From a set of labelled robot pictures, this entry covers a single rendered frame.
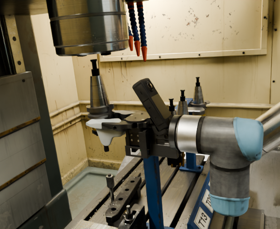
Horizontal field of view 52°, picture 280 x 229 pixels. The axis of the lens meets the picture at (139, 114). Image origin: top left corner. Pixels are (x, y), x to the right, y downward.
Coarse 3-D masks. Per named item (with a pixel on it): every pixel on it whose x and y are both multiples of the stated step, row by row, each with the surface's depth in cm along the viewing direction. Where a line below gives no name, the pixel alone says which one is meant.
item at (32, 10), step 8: (0, 0) 60; (8, 0) 61; (16, 0) 62; (24, 0) 63; (32, 0) 64; (40, 0) 66; (0, 8) 74; (8, 8) 75; (16, 8) 77; (24, 8) 79; (32, 8) 81; (40, 8) 83
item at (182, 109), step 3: (180, 102) 92; (183, 102) 92; (186, 102) 92; (180, 105) 92; (183, 105) 92; (186, 105) 92; (177, 108) 93; (180, 108) 92; (183, 108) 92; (186, 108) 92; (177, 111) 93; (180, 111) 92; (183, 111) 92; (186, 111) 92; (177, 114) 93; (180, 114) 92; (183, 114) 92; (186, 114) 92
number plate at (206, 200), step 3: (207, 192) 102; (204, 195) 99; (207, 195) 101; (204, 198) 98; (207, 198) 100; (201, 201) 96; (204, 201) 97; (207, 201) 98; (210, 201) 100; (204, 204) 96; (207, 204) 97; (210, 204) 98; (207, 207) 96; (210, 207) 97; (210, 210) 96
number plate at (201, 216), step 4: (200, 208) 93; (200, 212) 92; (204, 212) 93; (196, 216) 89; (200, 216) 90; (204, 216) 92; (196, 220) 88; (200, 220) 89; (204, 220) 90; (208, 220) 92; (196, 224) 87; (200, 224) 88; (204, 224) 89; (208, 224) 91; (200, 228) 87; (204, 228) 88
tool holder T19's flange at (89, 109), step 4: (112, 104) 65; (88, 108) 64; (92, 108) 63; (96, 108) 63; (100, 108) 63; (104, 108) 63; (108, 108) 64; (112, 108) 65; (92, 112) 63; (96, 112) 63; (100, 112) 63; (104, 112) 64; (108, 112) 65; (112, 112) 66; (88, 116) 65; (92, 116) 64; (96, 116) 63; (100, 116) 63; (104, 116) 63; (108, 116) 64
